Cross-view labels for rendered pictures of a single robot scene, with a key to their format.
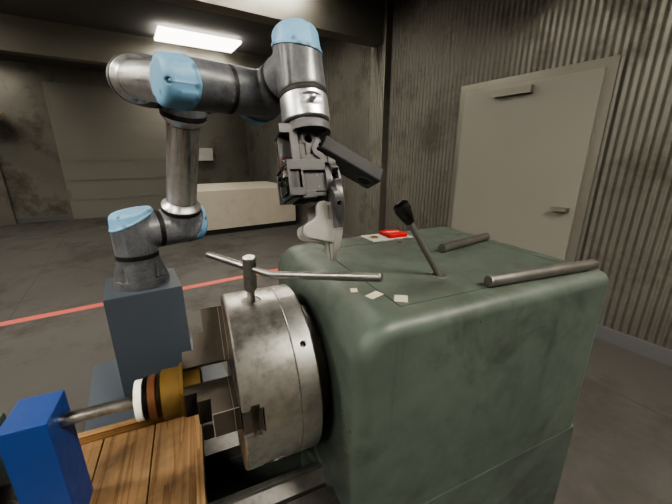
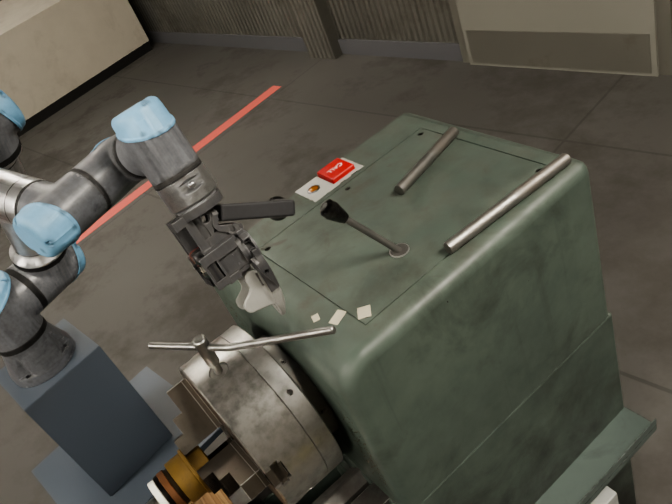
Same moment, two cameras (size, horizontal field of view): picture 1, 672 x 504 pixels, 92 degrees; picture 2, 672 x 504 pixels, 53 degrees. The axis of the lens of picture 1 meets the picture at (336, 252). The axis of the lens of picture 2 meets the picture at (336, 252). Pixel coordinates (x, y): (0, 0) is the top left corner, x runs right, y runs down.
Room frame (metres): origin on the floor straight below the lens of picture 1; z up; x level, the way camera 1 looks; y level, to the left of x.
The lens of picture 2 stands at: (-0.31, -0.12, 1.97)
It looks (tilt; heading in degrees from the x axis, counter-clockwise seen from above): 36 degrees down; 1
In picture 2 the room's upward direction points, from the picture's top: 24 degrees counter-clockwise
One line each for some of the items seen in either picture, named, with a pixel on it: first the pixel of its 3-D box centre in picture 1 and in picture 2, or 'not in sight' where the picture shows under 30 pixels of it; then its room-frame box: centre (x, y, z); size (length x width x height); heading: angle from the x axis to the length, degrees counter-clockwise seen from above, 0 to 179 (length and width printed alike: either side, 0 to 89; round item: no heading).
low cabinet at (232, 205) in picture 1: (233, 204); (10, 62); (7.16, 2.28, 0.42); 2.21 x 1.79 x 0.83; 123
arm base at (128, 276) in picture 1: (139, 267); (32, 346); (0.95, 0.61, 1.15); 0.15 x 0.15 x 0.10
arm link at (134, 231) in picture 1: (135, 230); (2, 308); (0.95, 0.60, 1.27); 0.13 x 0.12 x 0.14; 134
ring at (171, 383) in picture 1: (174, 391); (187, 476); (0.48, 0.29, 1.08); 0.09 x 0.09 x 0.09; 24
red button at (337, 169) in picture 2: (392, 234); (336, 171); (0.93, -0.17, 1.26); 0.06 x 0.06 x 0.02; 24
